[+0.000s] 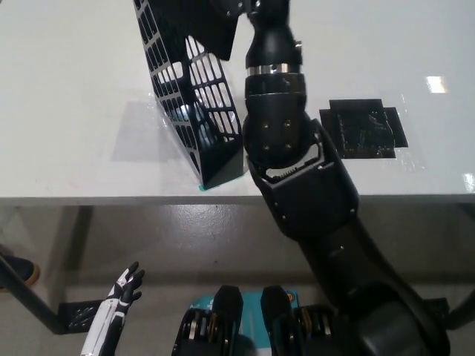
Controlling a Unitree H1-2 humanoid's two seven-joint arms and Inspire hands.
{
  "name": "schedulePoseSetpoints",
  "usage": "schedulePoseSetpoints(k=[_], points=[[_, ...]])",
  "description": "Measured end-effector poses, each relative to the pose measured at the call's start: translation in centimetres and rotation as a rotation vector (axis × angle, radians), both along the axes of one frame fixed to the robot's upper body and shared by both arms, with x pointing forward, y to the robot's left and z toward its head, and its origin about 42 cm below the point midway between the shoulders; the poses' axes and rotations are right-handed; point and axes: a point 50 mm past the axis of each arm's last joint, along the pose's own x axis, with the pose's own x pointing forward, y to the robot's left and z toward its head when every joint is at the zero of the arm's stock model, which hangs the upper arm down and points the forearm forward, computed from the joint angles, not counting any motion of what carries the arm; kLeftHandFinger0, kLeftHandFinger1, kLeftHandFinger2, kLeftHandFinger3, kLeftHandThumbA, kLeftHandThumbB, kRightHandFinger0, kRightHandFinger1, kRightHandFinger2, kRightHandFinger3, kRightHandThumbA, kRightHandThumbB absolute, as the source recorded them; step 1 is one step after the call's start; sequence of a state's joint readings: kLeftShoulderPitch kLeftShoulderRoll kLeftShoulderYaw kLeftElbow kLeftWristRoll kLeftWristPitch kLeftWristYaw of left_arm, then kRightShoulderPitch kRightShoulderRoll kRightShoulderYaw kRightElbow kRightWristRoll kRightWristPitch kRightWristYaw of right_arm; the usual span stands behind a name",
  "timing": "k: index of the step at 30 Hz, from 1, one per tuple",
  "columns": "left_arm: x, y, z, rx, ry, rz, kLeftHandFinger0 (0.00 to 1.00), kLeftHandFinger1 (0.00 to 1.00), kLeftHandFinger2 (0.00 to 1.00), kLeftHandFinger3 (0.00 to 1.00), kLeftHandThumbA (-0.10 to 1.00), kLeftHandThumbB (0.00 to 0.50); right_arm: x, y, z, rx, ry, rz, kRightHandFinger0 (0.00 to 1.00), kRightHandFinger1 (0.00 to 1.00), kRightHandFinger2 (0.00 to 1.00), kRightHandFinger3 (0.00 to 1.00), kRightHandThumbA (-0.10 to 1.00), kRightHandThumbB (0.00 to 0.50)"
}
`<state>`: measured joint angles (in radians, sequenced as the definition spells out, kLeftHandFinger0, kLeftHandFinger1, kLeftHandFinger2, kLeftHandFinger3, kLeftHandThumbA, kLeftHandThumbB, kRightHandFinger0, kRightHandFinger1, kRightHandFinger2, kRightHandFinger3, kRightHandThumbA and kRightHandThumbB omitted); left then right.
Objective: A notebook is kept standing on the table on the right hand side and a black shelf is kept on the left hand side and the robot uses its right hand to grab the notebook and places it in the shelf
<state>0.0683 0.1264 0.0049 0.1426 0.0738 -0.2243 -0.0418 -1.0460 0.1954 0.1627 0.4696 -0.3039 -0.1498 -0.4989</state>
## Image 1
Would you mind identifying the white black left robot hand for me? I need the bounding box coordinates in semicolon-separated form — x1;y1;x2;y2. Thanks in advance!
79;260;146;356

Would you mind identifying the black notebook with gold corners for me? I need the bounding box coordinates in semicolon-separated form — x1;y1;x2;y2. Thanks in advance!
187;0;240;62

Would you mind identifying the black teal robot torso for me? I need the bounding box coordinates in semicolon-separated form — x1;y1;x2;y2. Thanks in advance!
172;284;339;356

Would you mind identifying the black mesh file shelf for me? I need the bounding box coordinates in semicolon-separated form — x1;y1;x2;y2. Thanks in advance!
132;0;245;188

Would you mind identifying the black perforated foot plate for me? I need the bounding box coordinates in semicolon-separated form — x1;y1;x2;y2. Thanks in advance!
421;297;451;328
58;300;108;332

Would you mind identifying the grey table leg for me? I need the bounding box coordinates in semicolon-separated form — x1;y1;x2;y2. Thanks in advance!
47;205;94;313

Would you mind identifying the black metal stand bar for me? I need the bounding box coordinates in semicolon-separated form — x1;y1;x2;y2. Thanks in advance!
446;287;475;332
0;254;75;337

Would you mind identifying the black shoe with tan sole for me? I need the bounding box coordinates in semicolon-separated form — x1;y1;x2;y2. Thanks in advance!
0;254;41;291

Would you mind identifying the black tape patch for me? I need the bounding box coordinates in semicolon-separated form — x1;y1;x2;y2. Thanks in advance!
319;98;410;161

